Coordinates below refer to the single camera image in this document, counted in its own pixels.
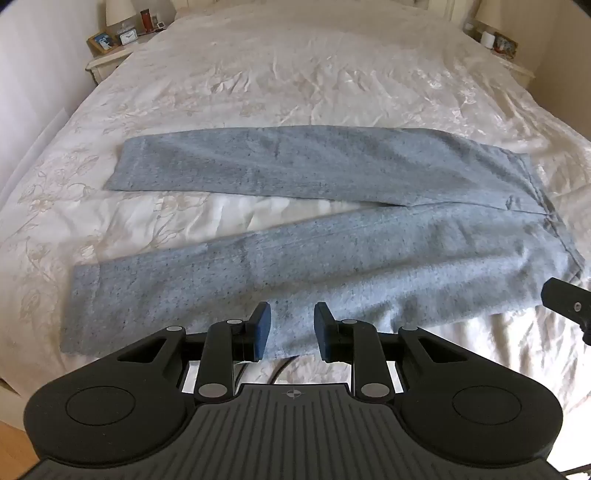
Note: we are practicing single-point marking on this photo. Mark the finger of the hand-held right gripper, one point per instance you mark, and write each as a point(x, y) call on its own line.
point(565, 297)

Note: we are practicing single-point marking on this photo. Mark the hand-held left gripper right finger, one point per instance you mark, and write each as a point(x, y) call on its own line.
point(323, 337)

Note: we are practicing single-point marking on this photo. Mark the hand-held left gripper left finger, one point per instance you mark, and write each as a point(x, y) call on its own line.
point(262, 333)

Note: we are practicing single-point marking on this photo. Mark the grey-blue fleece pants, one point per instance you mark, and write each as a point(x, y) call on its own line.
point(369, 258)

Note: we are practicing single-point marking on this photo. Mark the cream bedside table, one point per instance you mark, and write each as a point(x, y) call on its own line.
point(512, 64)
point(108, 60)

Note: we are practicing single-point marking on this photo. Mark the bed with white floral bedspread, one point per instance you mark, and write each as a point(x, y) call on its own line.
point(300, 69)

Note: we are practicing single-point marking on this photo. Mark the white cylinder candle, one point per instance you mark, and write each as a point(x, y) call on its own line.
point(487, 40)

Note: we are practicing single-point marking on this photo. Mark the white table lamp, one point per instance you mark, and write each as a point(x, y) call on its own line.
point(117, 10)
point(490, 11)

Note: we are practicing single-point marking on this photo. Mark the small white photo stand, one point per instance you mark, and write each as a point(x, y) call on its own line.
point(160, 24)

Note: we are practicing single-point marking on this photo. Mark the white alarm clock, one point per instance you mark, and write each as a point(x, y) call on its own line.
point(127, 36)

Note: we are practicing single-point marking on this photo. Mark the red container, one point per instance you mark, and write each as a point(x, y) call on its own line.
point(147, 21)

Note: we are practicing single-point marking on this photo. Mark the dark picture frame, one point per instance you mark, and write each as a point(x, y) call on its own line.
point(506, 45)

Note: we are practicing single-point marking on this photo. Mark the wooden picture frame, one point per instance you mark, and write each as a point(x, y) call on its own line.
point(101, 42)

